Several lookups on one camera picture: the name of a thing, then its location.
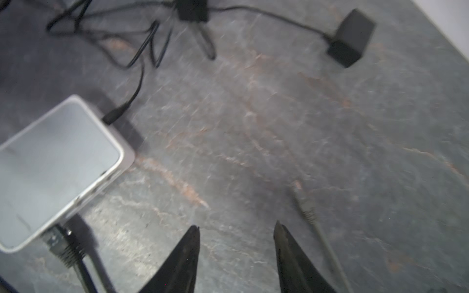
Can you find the black power brick far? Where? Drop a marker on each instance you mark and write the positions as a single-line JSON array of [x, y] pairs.
[[351, 39]]

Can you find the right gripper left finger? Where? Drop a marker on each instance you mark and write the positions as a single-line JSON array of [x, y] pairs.
[[179, 271]]

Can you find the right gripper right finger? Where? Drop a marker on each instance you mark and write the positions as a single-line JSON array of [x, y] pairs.
[[296, 272]]

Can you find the black power cord tangled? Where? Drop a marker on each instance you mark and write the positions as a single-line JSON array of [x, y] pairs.
[[68, 19]]

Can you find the black power adapter plug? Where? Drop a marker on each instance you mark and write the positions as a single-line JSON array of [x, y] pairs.
[[192, 10]]

